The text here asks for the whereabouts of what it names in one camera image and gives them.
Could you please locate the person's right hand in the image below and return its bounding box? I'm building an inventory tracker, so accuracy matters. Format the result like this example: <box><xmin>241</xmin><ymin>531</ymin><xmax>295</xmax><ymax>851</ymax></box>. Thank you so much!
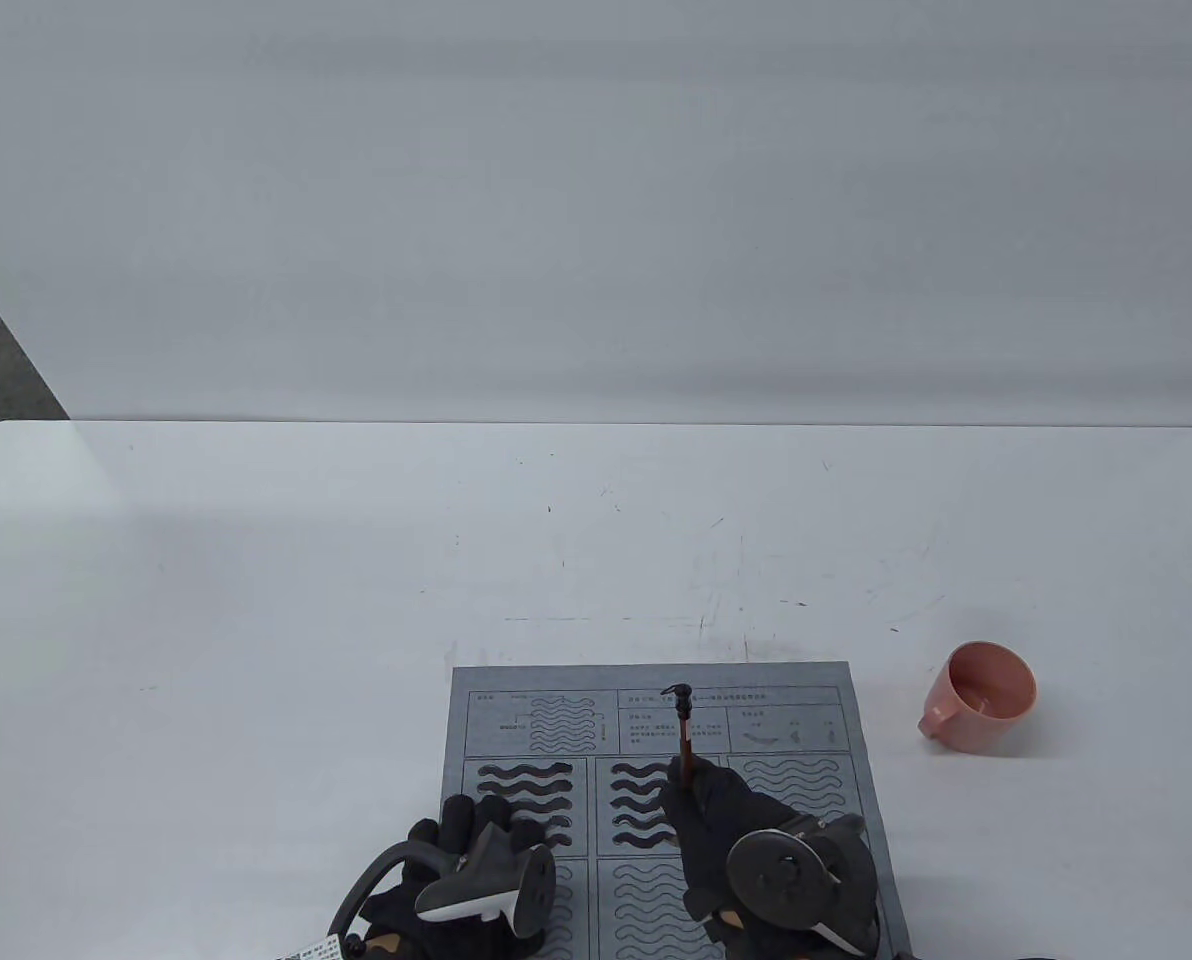
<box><xmin>656</xmin><ymin>757</ymin><xmax>837</xmax><ymax>946</ymax></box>

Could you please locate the brown black Chinese brush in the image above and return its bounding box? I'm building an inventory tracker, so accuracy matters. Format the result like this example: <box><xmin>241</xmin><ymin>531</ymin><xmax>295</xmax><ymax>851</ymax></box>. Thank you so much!
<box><xmin>660</xmin><ymin>684</ymin><xmax>699</xmax><ymax>791</ymax></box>

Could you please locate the white backdrop board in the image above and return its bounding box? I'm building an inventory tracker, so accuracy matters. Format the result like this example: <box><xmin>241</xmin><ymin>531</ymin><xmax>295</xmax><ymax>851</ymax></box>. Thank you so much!
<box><xmin>0</xmin><ymin>0</ymin><xmax>1192</xmax><ymax>427</ymax></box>

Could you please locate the person's left hand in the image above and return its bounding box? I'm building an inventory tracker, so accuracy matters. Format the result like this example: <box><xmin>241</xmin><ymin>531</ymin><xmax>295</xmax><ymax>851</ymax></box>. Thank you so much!
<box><xmin>361</xmin><ymin>795</ymin><xmax>557</xmax><ymax>960</ymax></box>

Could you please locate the grey white left wrist controller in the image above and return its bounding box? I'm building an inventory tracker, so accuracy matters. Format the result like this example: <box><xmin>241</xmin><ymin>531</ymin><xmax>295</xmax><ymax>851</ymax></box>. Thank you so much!
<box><xmin>330</xmin><ymin>820</ymin><xmax>558</xmax><ymax>943</ymax></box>

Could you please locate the black right wrist controller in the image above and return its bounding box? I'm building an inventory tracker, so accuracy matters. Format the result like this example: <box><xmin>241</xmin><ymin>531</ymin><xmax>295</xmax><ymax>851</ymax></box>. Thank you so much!
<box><xmin>726</xmin><ymin>812</ymin><xmax>879</xmax><ymax>951</ymax></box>

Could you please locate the pink cup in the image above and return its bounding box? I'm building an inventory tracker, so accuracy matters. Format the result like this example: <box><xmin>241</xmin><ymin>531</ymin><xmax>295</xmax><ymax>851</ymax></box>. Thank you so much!
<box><xmin>918</xmin><ymin>642</ymin><xmax>1038</xmax><ymax>757</ymax></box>

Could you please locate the grey water writing practice cloth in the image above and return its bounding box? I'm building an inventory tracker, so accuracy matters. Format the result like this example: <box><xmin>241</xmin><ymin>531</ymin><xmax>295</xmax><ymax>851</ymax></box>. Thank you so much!
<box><xmin>449</xmin><ymin>658</ymin><xmax>912</xmax><ymax>960</ymax></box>

